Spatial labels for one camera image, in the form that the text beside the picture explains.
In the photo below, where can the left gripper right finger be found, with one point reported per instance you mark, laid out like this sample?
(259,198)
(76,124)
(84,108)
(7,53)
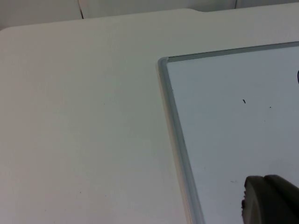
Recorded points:
(287,193)

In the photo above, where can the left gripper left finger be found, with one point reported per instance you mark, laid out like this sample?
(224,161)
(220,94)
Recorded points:
(259,200)

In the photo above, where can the grey-framed whiteboard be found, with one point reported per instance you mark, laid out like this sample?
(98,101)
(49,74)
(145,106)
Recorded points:
(233,130)

